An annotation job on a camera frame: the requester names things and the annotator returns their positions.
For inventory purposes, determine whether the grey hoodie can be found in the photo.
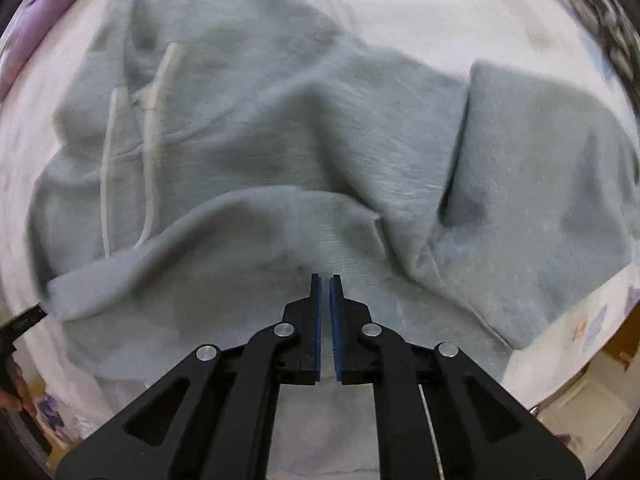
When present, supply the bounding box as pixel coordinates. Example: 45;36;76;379
27;0;640;381

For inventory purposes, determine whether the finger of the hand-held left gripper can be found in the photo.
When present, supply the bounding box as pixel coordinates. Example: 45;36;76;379
7;305;49;336

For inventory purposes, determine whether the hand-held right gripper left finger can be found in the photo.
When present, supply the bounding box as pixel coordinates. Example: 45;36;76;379
55;274;324;480

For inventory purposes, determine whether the bed with pale printed sheet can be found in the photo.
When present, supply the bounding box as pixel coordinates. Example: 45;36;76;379
0;0;640;476

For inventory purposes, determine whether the person's left hand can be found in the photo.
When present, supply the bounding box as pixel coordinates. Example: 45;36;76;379
0;362;28;413

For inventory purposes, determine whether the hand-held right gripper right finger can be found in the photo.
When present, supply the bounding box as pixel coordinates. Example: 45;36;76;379
329;274;586;480

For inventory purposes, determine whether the purple quilt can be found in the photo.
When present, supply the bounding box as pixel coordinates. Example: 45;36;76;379
0;0;118;103

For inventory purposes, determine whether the black white checkered cloth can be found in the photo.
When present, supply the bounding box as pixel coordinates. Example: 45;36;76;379
547;0;640;116

